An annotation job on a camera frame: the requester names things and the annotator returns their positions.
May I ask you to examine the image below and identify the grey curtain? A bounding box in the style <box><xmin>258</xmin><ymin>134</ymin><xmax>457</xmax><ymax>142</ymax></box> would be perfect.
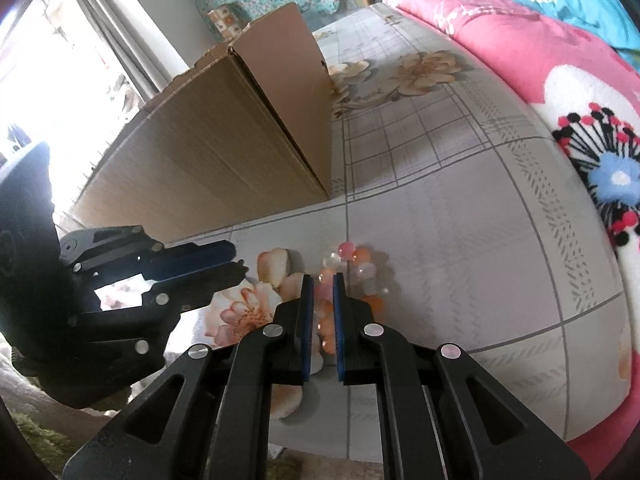
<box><xmin>77</xmin><ymin>0</ymin><xmax>217</xmax><ymax>101</ymax></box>

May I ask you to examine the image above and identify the brown cardboard box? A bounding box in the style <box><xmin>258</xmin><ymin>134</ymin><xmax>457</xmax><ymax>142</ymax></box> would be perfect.
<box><xmin>72</xmin><ymin>3</ymin><xmax>332</xmax><ymax>243</ymax></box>

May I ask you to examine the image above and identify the floral bed sheet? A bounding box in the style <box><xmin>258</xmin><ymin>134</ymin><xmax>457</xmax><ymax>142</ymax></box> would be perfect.
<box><xmin>167</xmin><ymin>4</ymin><xmax>631</xmax><ymax>443</ymax></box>

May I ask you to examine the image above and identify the patterned rolled mat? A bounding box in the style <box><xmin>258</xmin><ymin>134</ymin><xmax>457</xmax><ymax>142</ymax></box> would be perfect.
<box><xmin>207</xmin><ymin>2</ymin><xmax>250</xmax><ymax>41</ymax></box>

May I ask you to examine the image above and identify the pink floral blanket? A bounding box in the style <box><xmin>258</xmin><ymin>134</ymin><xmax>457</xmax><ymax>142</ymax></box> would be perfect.
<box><xmin>383</xmin><ymin>0</ymin><xmax>639</xmax><ymax>479</ymax></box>

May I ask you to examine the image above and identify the pink bead bracelet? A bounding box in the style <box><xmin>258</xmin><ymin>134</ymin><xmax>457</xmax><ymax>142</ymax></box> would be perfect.
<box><xmin>313</xmin><ymin>239</ymin><xmax>396</xmax><ymax>361</ymax></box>

